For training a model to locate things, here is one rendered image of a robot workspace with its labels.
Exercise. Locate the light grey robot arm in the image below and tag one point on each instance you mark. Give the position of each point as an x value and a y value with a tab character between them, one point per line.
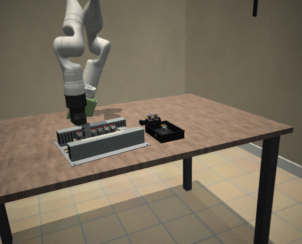
73	45

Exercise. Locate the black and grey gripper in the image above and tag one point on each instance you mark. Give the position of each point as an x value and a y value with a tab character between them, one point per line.
75	95

